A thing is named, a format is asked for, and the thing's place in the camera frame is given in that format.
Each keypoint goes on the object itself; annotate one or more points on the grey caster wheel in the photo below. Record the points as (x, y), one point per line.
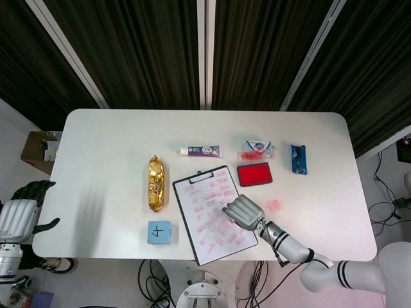
(25, 283)

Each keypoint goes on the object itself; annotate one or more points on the white frame rail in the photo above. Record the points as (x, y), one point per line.
(382, 142)

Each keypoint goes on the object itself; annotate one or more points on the white robot torso base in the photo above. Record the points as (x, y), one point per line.
(200, 288)

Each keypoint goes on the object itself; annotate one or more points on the purple white toothpaste tube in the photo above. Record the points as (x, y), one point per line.
(204, 150)

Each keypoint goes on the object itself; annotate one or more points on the blue biscuit package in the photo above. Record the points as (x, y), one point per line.
(298, 158)

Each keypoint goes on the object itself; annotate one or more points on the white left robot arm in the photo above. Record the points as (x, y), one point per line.
(8, 263)

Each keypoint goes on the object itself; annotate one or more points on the black clipboard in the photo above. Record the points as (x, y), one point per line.
(185, 221)

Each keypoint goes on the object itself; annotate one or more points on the black power adapter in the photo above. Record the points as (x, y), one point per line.
(398, 202)

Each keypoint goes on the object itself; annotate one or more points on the colourful printed box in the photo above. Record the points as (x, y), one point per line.
(19, 300)

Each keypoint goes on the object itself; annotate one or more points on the brown cardboard box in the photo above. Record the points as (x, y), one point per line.
(32, 150)

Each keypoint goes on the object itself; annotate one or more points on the dark pleated curtain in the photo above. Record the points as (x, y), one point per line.
(138, 48)

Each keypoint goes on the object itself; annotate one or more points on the clear ink pad lid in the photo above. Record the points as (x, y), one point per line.
(252, 157)

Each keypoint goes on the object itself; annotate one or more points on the white frame post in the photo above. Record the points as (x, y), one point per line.
(69, 54)
(316, 54)
(205, 54)

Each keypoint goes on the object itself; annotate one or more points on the white blue soap package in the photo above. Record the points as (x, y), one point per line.
(258, 146)

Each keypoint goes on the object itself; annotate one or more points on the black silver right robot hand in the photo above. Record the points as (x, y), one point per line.
(245, 211)

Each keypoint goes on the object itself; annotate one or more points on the blue foam number cube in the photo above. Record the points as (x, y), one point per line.
(159, 232)

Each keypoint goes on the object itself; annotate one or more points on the white black sneaker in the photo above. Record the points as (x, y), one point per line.
(61, 264)

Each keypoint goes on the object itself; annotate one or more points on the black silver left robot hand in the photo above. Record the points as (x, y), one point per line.
(16, 221)

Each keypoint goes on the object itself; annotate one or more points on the gold foil snack package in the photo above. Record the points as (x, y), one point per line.
(156, 183)

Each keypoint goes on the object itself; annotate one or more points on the purple block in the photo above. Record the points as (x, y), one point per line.
(43, 301)

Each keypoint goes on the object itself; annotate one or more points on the red ink pad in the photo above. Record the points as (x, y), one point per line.
(253, 176)

